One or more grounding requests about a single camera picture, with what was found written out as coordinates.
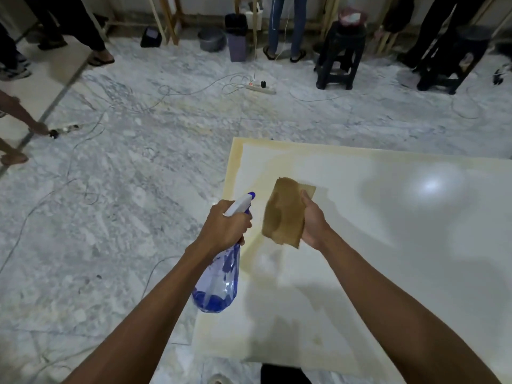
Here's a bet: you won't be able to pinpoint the person's right forearm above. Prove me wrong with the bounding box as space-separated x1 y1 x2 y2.
318 231 503 384

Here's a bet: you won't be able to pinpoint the grey round basin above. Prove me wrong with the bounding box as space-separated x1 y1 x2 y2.
197 27 227 53

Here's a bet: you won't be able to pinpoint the black and white plug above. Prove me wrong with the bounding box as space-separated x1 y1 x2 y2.
492 62 512 86

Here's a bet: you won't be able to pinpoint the blue spray bottle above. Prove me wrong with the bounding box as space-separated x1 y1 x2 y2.
191 191 257 315

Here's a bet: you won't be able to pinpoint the person's left forearm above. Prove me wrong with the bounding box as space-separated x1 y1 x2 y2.
62 242 211 384

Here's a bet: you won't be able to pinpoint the purple trash bin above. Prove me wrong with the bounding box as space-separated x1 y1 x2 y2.
223 13 250 63

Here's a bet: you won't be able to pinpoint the white glossy table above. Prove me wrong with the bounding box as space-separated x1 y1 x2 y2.
191 137 512 384

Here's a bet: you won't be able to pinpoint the person's left hand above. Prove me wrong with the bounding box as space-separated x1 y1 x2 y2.
196 199 253 259

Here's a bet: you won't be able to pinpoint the black hanging bag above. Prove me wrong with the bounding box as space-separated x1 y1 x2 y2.
382 0 415 35

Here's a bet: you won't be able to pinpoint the white plastic container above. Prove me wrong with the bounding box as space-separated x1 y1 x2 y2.
244 2 264 31

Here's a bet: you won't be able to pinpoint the person's right hand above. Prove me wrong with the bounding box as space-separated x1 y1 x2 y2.
300 189 335 252

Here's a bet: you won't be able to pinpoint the small black box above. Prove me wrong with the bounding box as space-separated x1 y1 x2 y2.
139 26 163 49

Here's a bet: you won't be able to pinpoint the pink plastic bag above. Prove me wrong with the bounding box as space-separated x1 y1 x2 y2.
338 7 369 28

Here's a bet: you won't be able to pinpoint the brown cleaning cloth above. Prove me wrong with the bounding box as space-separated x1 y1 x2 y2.
261 177 317 250

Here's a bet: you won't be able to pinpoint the white power strip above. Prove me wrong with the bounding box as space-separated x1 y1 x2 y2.
244 78 277 95
47 123 83 140

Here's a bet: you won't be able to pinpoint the black plastic stool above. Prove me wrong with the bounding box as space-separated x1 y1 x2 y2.
314 21 368 91
415 26 493 95

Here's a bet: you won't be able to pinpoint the person's black shorts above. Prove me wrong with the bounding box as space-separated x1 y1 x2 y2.
260 363 314 384

